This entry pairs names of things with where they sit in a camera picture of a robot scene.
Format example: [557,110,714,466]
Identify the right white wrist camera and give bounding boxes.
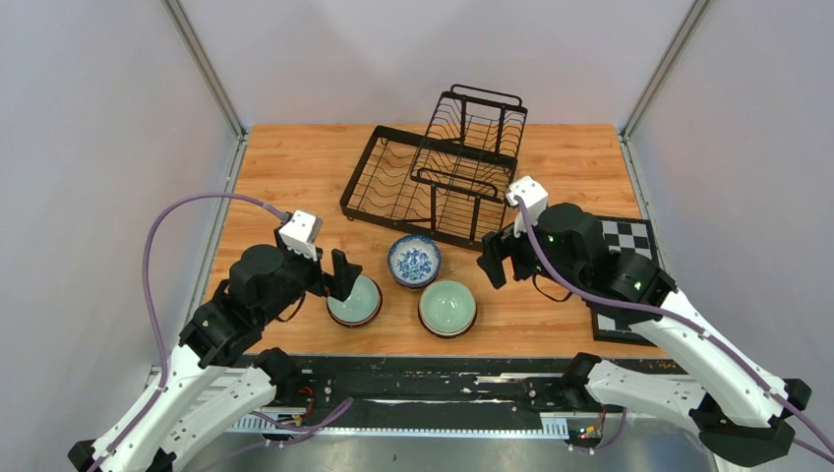
[506,175,549,238]

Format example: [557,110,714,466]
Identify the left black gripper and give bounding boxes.
[258,226,362,325]

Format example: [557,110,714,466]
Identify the black white checkerboard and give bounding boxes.
[590,215,663,346]

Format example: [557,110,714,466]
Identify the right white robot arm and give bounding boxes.
[478,197,811,467]

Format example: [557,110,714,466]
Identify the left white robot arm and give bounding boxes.
[68,232,362,471]

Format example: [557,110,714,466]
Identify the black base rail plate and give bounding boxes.
[266,356,621,432]

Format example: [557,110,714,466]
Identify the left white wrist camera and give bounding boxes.
[278,209,323,262]

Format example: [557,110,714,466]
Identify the blue floral bowl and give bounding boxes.
[387,234,442,272]

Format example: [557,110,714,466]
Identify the patterned bowl under floral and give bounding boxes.
[390,264,441,289]

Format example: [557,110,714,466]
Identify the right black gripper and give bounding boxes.
[475,206,583,295]

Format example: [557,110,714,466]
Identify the celadon bowl black rim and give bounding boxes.
[327,275,383,327]

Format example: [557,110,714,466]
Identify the celadon bowl brown rim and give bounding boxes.
[418,279,478,338]

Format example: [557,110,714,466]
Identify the black wire dish rack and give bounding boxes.
[339,84,528,251]

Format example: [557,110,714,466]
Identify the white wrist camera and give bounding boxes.
[506,175,549,238]
[278,209,323,262]

